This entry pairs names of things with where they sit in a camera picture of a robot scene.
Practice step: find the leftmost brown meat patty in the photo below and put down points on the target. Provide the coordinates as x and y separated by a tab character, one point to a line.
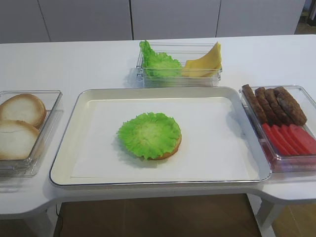
254	103

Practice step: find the clear bin lettuce and cheese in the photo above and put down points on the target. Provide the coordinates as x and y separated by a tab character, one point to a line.
181	52

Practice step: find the green lettuce leaves in bin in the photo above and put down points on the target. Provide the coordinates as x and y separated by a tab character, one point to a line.
159	64

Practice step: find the clear bin with buns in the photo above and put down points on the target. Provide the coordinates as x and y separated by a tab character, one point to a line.
30	165

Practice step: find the white metal baking tray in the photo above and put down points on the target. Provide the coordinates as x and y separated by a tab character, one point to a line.
62	168

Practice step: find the clear bin patties and tomato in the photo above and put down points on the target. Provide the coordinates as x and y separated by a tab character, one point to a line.
280	163

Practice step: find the front brown meat patty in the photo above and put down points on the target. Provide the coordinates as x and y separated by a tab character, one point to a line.
290	106

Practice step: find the white parchment paper sheet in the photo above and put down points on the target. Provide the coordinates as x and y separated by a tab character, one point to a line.
213	146

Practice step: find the green lettuce leaf on bun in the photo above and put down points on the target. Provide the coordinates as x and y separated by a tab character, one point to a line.
150	135

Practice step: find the white bun half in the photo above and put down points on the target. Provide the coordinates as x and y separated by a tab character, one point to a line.
17	139
24	107

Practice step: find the upper white bun half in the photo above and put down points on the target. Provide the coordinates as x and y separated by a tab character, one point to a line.
24	107

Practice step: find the lower white bun half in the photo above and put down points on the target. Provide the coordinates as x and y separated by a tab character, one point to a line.
17	139

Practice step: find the bottom burger bun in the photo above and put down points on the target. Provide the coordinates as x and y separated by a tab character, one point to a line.
168	154

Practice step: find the brown meat patty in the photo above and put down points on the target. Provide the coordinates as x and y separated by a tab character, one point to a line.
271	116
254	103
277	109
290	106

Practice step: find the yellow cheese slices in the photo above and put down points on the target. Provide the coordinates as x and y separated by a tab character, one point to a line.
205	66

